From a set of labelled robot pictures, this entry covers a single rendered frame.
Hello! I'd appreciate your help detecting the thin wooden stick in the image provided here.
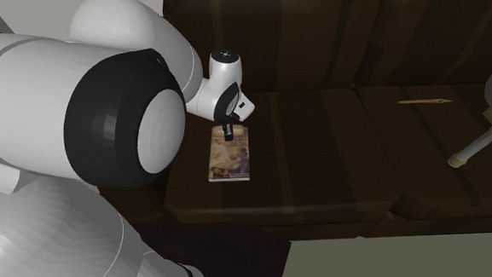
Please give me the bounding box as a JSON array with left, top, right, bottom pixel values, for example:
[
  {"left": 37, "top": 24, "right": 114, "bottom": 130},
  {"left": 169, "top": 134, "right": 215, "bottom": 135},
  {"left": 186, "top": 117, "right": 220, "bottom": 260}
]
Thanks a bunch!
[{"left": 397, "top": 97, "right": 454, "bottom": 107}]

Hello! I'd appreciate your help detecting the tan illustrated book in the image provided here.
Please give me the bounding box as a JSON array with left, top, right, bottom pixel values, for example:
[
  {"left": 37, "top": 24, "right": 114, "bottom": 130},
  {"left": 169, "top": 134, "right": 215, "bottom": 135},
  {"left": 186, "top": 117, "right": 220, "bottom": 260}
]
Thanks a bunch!
[{"left": 205, "top": 124, "right": 252, "bottom": 183}]

